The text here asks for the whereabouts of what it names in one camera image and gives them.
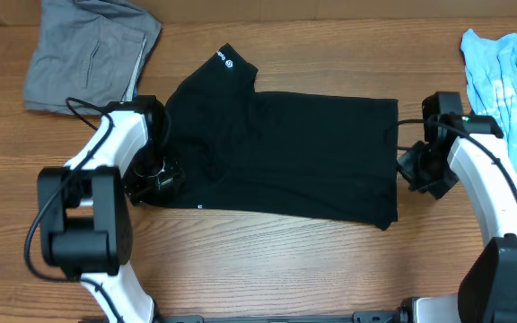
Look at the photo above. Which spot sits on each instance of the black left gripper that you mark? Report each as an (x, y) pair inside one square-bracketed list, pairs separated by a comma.
[(135, 186)]

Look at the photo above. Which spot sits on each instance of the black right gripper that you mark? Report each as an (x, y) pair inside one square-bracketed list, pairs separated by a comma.
[(407, 168)]

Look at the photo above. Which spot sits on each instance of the black polo shirt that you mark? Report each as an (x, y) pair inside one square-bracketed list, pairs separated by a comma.
[(289, 153)]

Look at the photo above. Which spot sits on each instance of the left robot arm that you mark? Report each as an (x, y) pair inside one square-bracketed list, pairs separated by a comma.
[(82, 233)]

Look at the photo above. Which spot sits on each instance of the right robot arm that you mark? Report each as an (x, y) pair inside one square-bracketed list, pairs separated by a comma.
[(471, 150)]

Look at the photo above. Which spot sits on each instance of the light blue t-shirt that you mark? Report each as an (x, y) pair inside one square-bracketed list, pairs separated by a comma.
[(491, 72)]

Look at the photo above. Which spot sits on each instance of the folded grey shorts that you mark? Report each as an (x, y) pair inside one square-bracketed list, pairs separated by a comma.
[(91, 50)]

